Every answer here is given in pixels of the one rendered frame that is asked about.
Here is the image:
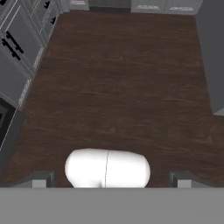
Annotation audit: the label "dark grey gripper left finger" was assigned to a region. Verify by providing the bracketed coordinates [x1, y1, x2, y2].
[0, 170, 57, 189]

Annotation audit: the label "narrow grey cupboard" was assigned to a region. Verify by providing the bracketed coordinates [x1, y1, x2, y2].
[67, 0, 90, 12]

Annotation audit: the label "dark grey cabinet block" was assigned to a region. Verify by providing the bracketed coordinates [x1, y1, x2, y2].
[194, 0, 224, 116]

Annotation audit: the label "black appliance with grey frame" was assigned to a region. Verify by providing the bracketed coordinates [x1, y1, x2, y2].
[0, 97, 28, 182]

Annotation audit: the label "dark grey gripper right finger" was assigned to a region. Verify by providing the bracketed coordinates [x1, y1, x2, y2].
[169, 170, 224, 189]

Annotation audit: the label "white rounded object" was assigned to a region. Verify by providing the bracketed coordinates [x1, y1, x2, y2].
[64, 148, 152, 189]

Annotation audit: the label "dark appliance front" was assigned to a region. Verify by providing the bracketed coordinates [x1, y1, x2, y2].
[87, 0, 132, 14]

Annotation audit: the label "grey cupboard run, black handles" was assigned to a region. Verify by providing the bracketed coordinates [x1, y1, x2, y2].
[0, 0, 64, 111]

